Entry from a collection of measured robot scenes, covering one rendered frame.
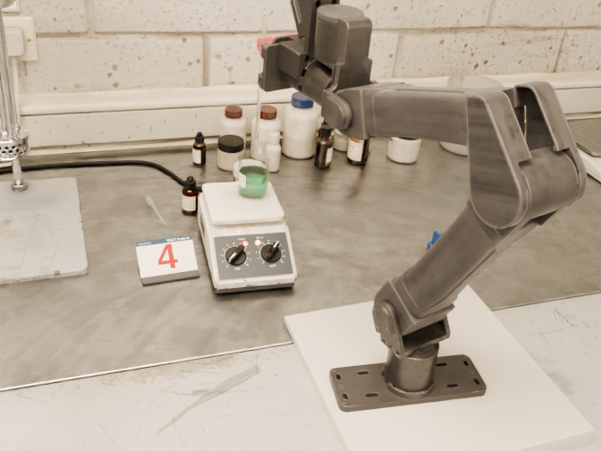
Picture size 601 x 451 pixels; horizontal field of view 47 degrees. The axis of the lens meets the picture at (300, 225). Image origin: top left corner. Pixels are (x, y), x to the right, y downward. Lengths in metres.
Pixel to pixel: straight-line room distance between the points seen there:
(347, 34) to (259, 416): 0.48
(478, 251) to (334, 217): 0.59
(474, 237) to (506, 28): 1.09
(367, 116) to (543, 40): 1.08
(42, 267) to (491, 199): 0.72
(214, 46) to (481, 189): 0.92
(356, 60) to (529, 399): 0.49
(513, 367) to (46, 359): 0.63
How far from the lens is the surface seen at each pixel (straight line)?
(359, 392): 0.91
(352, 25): 0.84
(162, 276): 1.11
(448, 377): 0.96
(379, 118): 0.79
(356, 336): 1.00
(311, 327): 1.01
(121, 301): 1.07
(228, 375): 0.95
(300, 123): 1.43
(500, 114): 0.65
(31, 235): 1.21
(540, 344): 1.11
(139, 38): 1.45
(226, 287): 1.06
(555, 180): 0.67
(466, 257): 0.74
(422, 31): 1.65
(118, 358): 0.98
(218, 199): 1.14
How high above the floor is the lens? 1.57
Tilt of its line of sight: 33 degrees down
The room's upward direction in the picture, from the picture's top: 6 degrees clockwise
